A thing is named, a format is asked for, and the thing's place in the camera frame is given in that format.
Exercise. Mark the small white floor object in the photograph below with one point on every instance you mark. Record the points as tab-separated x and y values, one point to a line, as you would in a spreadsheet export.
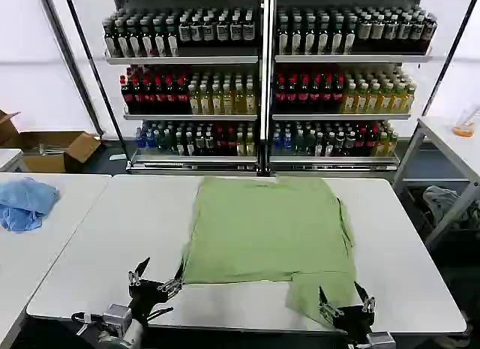
118	157

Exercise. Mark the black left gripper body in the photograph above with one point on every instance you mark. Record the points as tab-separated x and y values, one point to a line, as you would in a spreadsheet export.
144	297

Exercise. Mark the white side table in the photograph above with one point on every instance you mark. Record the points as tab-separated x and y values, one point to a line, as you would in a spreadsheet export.
450	154

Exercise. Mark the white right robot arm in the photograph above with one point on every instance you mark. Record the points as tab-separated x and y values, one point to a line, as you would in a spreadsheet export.
379	340

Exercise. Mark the black slanted pole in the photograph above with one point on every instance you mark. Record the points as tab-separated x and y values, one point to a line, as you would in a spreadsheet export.
448	56
71	64
95	82

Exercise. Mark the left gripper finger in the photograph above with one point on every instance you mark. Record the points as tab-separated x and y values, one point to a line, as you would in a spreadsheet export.
139	271
173	284

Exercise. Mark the clear container with orange contents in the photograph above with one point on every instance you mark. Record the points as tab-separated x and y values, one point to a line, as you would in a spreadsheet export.
465	128

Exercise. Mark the crumpled blue cloth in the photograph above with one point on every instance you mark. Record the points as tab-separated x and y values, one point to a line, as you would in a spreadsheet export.
24	204

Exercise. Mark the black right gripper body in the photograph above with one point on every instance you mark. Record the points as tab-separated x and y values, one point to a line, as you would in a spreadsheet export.
354	319

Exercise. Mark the green t-shirt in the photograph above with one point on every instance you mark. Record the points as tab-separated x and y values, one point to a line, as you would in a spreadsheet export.
270	232

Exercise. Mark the open cardboard box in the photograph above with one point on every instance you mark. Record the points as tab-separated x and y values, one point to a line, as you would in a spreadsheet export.
52	148

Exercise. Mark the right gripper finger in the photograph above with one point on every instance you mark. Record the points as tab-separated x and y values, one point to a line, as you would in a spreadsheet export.
325	303
364	297

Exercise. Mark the crumpled grey cloth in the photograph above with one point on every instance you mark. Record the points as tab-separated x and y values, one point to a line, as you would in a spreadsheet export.
444	208

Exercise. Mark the shelf unit with bottles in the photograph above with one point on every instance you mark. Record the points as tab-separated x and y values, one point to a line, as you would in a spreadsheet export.
345	82
183	82

